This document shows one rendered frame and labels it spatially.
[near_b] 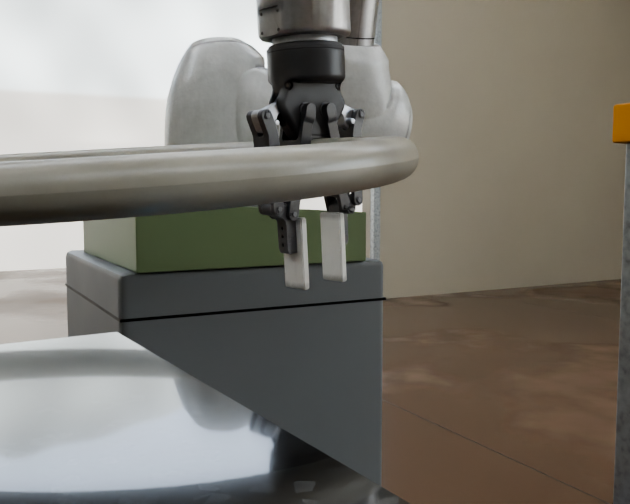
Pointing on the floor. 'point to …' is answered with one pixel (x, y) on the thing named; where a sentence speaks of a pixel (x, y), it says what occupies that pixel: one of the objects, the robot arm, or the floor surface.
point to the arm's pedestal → (256, 341)
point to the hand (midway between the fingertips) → (315, 252)
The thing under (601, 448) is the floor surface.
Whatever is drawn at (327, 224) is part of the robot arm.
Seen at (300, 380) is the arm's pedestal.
